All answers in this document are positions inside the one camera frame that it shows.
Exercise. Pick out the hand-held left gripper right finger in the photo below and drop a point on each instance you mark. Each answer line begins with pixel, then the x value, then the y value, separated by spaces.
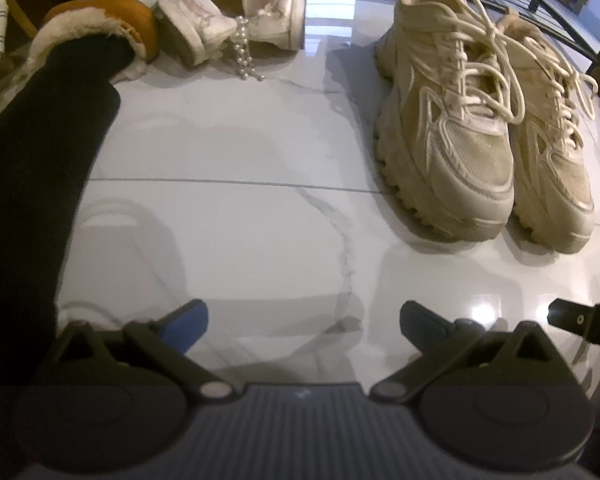
pixel 419 321

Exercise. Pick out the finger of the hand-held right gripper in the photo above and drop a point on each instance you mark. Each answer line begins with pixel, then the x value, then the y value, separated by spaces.
pixel 580 322

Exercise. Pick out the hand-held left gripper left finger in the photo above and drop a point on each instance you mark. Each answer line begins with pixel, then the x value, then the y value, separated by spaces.
pixel 186 321

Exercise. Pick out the beige chunky laced sneaker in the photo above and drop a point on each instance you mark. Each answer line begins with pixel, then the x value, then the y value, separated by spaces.
pixel 560 180
pixel 455 160

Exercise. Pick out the person's left leg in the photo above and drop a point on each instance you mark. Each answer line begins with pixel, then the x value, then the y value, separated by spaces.
pixel 30 185

